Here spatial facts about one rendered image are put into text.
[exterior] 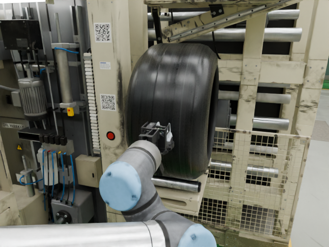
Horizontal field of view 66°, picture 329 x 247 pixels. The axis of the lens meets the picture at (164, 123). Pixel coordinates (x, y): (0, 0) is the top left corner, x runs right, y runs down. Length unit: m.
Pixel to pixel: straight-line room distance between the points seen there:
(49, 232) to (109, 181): 0.17
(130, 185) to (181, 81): 0.45
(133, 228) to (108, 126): 0.80
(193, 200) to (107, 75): 0.63
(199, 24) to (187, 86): 0.59
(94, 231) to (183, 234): 0.14
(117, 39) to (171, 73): 0.31
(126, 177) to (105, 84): 0.68
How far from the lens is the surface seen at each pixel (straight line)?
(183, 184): 1.09
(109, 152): 1.23
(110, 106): 1.14
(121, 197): 0.53
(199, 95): 0.85
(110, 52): 1.10
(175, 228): 0.46
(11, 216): 1.26
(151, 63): 0.93
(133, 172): 0.52
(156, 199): 0.57
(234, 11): 1.37
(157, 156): 0.61
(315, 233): 2.51
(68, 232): 0.40
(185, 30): 1.39
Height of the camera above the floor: 1.51
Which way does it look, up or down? 20 degrees down
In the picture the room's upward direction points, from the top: straight up
